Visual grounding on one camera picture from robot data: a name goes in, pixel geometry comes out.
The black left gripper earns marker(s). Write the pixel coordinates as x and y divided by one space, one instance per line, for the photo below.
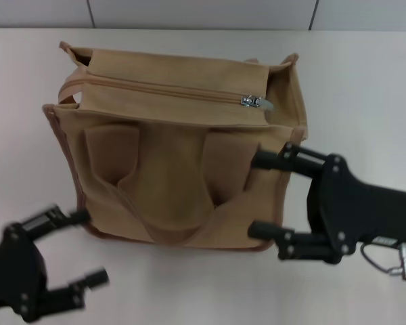
13 271

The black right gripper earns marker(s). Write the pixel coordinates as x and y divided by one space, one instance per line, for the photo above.
368 213

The silver metal zipper pull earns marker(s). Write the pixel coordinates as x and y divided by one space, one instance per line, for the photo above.
253 101

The khaki canvas food bag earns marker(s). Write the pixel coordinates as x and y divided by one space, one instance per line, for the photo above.
176 169

